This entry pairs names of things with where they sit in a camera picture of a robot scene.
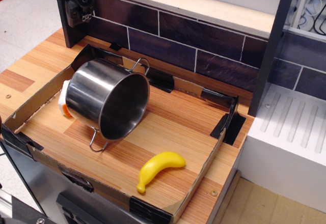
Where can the orange white toy sushi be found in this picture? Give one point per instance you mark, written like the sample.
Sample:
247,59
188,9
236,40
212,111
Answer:
62,99

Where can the yellow toy banana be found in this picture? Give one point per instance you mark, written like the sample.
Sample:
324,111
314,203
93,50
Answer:
157,164

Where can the dark grey upright post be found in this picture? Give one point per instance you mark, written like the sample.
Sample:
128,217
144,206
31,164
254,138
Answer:
266,70

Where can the white sink drainboard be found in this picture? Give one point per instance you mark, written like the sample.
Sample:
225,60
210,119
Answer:
284,151

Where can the black left upright panel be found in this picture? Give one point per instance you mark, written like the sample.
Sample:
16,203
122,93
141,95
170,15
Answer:
72,35

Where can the white power strip with cables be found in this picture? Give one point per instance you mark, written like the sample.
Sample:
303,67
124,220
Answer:
308,17

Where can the shiny metal pot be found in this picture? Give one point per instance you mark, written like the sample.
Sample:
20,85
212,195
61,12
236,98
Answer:
109,98

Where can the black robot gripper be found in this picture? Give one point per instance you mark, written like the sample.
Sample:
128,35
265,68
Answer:
78,14

